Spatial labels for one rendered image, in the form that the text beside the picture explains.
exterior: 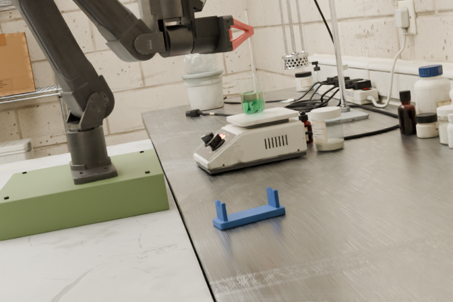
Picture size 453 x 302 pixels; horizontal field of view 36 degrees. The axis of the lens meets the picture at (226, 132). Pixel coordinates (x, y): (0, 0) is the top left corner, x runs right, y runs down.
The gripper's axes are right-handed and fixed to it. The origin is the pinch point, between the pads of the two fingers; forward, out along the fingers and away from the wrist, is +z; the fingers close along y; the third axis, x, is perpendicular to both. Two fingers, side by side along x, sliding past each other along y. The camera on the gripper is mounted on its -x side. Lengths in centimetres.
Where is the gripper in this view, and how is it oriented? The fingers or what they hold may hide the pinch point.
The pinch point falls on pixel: (249, 31)
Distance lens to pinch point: 137.5
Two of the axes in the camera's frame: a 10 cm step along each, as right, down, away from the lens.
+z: 8.2, -1.8, 5.4
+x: 1.2, 9.8, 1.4
